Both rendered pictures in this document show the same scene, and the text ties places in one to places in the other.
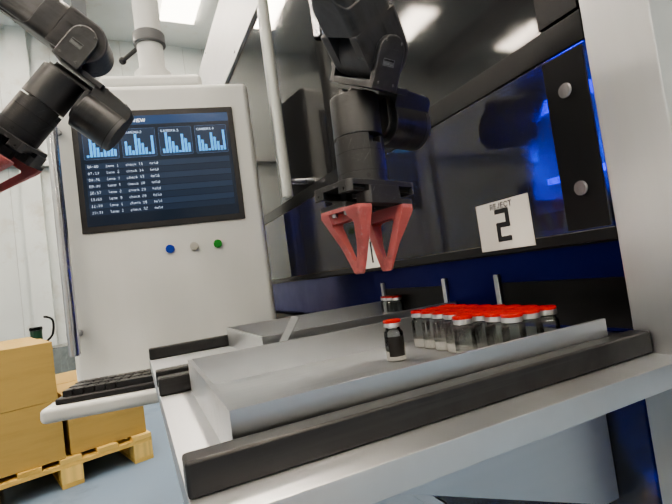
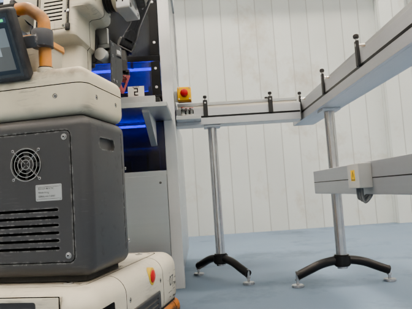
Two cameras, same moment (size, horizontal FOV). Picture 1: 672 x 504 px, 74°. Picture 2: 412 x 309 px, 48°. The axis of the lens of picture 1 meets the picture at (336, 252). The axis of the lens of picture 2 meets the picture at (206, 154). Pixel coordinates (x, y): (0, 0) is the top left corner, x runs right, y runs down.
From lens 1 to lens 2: 2.01 m
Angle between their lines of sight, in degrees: 66
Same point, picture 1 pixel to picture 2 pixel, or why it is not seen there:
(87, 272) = not seen: outside the picture
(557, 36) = (154, 57)
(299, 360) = not seen: hidden behind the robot
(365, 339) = not seen: hidden behind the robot
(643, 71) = (169, 70)
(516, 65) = (144, 59)
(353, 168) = (124, 67)
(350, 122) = (124, 57)
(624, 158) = (165, 83)
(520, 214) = (141, 90)
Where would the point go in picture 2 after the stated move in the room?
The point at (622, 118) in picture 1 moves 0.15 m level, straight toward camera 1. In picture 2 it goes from (165, 76) to (179, 68)
